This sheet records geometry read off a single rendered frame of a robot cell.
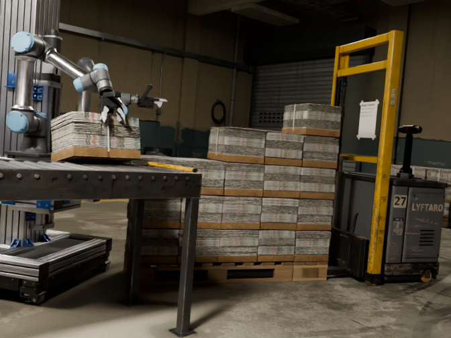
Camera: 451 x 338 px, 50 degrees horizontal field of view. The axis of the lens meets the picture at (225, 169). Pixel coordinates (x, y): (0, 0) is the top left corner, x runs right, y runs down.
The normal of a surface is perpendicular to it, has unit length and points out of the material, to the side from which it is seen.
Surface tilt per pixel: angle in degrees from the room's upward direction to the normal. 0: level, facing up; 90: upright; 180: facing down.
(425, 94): 90
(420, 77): 90
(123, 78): 90
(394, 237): 90
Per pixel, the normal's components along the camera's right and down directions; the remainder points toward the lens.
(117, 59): 0.66, 0.09
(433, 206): 0.34, 0.07
